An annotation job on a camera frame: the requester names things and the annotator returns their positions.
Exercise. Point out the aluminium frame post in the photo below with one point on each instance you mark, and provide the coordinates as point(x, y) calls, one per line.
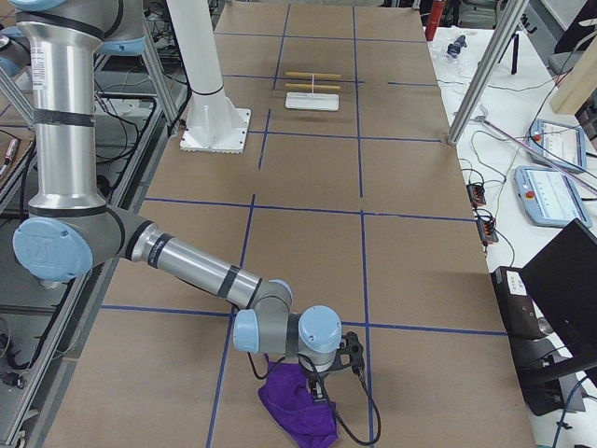
point(497, 45)

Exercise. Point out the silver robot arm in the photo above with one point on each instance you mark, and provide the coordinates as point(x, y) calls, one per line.
point(71, 228)

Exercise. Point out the blue teach pendant near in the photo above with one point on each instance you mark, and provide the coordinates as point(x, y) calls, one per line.
point(549, 198)

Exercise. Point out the purple microfiber towel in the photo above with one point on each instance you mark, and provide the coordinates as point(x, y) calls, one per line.
point(286, 397)

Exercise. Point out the blue teach pendant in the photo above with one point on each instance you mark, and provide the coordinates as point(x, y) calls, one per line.
point(564, 145)
point(549, 198)

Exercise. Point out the white wooden-bar towel rack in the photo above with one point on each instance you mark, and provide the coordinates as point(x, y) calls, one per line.
point(306, 91)

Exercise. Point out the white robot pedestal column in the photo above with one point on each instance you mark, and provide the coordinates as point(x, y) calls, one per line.
point(213, 123)

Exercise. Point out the red cylinder bottle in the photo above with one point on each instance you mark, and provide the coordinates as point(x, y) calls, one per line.
point(433, 19)

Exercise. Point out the black laptop computer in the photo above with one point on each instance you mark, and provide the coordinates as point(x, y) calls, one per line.
point(548, 308)

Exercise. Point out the blue teach pendant far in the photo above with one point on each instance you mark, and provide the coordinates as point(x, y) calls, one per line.
point(564, 145)

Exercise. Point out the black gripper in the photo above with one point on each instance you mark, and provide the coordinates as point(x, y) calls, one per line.
point(313, 374)

